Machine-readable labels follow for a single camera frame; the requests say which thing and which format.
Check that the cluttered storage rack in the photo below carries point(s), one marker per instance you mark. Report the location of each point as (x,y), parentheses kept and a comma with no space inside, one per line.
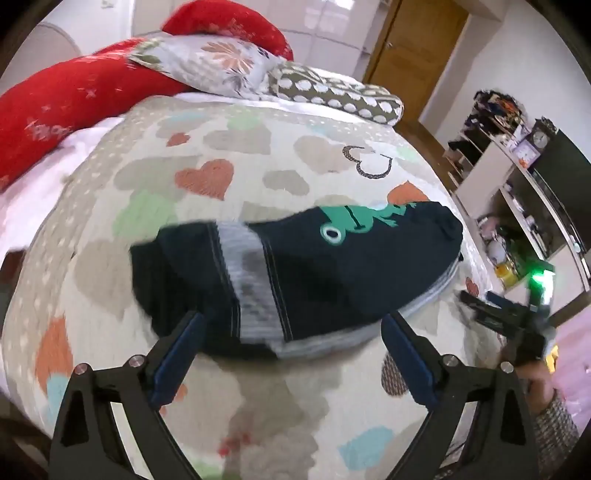
(489,115)

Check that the white round jar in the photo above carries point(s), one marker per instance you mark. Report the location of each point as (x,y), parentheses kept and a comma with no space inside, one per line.
(496,251)

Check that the floral grey pillow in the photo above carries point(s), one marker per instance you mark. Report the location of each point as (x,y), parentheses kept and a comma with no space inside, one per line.
(207,60)

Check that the yellow container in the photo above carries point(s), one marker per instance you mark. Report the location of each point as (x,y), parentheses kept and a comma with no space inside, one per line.
(505,272)

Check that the person's right forearm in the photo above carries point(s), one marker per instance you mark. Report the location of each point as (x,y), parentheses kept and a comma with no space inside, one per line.
(554,424)

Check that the black television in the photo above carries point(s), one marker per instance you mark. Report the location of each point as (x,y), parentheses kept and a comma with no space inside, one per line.
(563,170)

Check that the olive polka-dot bolster pillow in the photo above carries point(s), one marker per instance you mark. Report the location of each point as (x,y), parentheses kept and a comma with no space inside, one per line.
(332,94)

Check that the glossy white wardrobe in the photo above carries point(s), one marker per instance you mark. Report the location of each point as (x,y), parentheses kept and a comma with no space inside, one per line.
(323,18)

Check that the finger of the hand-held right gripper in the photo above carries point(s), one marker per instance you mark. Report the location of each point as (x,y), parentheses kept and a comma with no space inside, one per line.
(480,309)
(503,302)

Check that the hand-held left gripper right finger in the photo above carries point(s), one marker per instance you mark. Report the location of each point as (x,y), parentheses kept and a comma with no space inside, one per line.
(408,364)

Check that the heart-patterned quilt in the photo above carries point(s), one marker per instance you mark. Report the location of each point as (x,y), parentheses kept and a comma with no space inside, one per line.
(277,152)

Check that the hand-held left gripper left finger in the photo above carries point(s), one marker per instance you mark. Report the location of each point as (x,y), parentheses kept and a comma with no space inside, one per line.
(178,360)

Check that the white bed sheet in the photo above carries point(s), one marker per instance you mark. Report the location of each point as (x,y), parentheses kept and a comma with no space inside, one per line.
(41,184)

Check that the dark ornate table clock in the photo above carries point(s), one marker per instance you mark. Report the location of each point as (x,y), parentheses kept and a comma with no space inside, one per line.
(541,136)

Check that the dark navy pants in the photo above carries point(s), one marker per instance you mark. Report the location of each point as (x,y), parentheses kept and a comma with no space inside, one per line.
(323,277)

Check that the small desk calendar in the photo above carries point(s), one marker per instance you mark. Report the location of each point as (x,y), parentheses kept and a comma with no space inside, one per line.
(526,152)

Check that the wooden door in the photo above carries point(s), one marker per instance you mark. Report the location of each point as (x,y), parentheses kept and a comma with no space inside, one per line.
(415,41)

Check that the arched grey headboard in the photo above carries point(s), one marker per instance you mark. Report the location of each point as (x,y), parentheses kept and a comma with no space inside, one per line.
(46,46)

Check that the white shelf unit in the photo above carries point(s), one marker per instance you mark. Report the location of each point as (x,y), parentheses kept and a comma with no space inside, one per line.
(494,161)

